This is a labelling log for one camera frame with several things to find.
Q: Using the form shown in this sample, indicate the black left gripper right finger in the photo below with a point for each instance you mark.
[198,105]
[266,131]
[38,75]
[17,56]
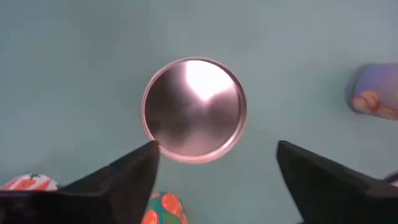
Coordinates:
[335,196]

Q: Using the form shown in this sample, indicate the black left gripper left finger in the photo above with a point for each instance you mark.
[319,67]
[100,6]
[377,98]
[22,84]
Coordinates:
[93,199]

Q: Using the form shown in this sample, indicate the short white oranges can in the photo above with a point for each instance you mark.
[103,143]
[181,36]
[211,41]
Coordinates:
[28,183]

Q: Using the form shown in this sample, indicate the teal cherries can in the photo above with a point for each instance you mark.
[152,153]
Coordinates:
[164,208]

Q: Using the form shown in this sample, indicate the blue peaches can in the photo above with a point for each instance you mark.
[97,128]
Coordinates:
[376,93]

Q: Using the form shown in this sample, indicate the green oranges can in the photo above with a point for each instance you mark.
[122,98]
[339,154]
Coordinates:
[194,109]

